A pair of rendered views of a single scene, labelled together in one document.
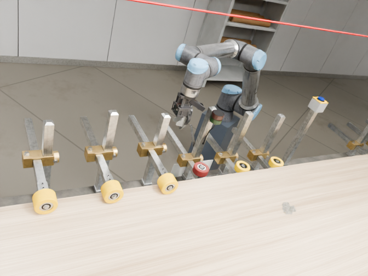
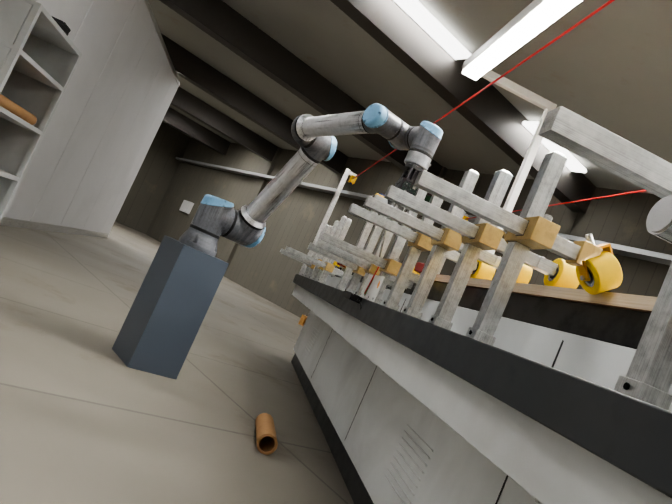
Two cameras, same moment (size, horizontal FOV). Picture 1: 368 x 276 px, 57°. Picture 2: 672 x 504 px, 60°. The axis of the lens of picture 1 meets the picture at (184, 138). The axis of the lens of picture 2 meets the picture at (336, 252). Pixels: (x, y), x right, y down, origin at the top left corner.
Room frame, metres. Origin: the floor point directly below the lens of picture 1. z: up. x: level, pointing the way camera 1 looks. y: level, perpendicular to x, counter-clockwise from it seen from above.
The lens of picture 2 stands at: (0.56, 1.93, 0.67)
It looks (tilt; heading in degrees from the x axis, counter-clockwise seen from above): 4 degrees up; 299
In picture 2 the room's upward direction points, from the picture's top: 24 degrees clockwise
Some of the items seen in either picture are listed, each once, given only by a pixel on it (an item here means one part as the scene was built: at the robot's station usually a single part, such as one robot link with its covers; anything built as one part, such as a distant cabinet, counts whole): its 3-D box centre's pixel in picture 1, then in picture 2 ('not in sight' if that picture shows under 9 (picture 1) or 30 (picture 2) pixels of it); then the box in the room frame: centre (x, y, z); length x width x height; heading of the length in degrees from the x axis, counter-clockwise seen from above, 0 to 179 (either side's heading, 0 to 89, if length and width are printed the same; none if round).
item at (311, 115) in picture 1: (298, 138); (358, 249); (1.93, -0.69, 0.92); 0.05 x 0.04 x 0.45; 127
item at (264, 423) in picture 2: not in sight; (265, 432); (1.73, -0.22, 0.04); 0.30 x 0.08 x 0.08; 127
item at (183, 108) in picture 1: (184, 104); (408, 182); (1.46, 0.05, 1.14); 0.09 x 0.08 x 0.12; 126
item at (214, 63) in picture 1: (206, 67); (404, 136); (1.58, 0.01, 1.32); 0.12 x 0.12 x 0.09; 65
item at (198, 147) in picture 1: (199, 145); (398, 244); (1.47, -0.09, 0.94); 0.03 x 0.03 x 0.48; 37
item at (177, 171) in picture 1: (191, 168); (371, 287); (1.50, -0.10, 0.75); 0.26 x 0.01 x 0.10; 127
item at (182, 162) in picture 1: (190, 159); (390, 267); (1.45, -0.07, 0.84); 0.13 x 0.06 x 0.05; 127
